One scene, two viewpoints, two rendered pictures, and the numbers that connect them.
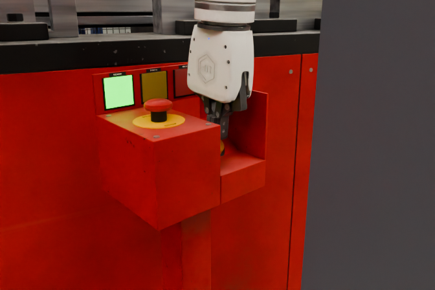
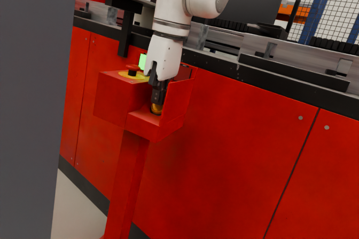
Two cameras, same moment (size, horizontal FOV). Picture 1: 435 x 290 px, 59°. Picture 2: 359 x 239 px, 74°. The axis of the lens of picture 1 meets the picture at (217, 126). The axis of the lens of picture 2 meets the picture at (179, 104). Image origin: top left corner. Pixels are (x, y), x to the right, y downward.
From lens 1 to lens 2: 64 cm
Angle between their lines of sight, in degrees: 59
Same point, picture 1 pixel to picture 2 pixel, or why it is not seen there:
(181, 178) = (106, 98)
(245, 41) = (157, 42)
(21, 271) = not seen: hidden behind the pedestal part
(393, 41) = not seen: outside the picture
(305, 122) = (304, 172)
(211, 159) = (123, 99)
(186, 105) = (208, 100)
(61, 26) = (189, 41)
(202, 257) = (129, 162)
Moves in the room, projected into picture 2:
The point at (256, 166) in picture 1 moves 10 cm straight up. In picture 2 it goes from (151, 125) to (160, 85)
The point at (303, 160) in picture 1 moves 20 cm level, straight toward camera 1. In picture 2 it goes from (290, 205) to (222, 200)
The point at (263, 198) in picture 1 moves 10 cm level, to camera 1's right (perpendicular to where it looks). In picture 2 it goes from (241, 202) to (264, 229)
